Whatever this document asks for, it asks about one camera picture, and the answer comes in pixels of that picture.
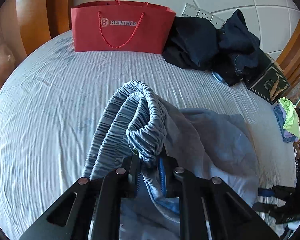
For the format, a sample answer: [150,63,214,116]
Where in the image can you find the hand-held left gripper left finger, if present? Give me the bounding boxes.
[19,155,140,240]

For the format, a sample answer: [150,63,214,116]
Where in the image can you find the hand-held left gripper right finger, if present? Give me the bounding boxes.
[159,156,280,240]

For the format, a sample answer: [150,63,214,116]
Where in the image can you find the light blue pants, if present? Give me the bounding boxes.
[82,80,259,240]

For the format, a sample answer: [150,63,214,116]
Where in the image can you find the purple garment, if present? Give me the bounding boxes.
[284,130,299,143]

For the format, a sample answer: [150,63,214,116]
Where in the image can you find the light green garment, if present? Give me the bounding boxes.
[279,97,300,138]

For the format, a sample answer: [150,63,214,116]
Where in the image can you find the folded blue jeans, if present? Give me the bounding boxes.
[273,104,290,140]

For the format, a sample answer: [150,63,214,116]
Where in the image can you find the black gift box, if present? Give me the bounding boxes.
[244,51,292,105]

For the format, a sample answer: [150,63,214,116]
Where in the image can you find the red paper bag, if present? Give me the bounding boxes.
[70,0,177,55]

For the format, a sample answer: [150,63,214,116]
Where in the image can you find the dark blue jeans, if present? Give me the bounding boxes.
[210,9,262,87]

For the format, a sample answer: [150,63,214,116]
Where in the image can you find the clear plastic bag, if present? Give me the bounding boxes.
[0,44,15,73]

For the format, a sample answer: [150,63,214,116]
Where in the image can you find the blue grey ring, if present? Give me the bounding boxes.
[212,71,227,83]

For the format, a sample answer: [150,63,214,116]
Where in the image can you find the wooden headboard frame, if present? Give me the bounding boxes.
[0,0,75,100]
[275,15,300,85]

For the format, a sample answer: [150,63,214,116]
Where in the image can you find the white wall switch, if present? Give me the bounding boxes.
[182,3,201,17]

